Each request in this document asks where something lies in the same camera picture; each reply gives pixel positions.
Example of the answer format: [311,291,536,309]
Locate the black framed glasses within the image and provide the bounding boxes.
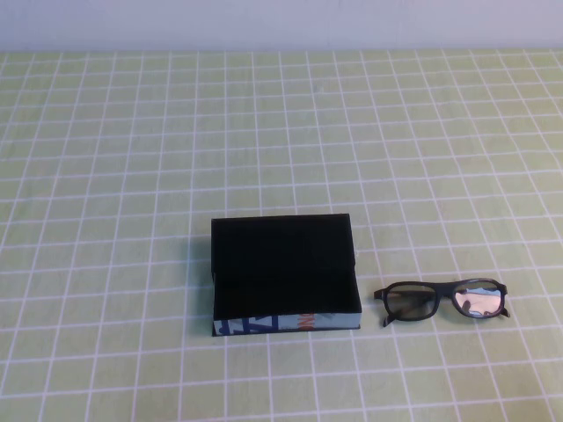
[373,277,511,329]

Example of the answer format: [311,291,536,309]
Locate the green checked tablecloth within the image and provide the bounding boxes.
[0,47,563,422]

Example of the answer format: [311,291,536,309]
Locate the black printed glasses case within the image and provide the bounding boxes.
[209,213,363,338]

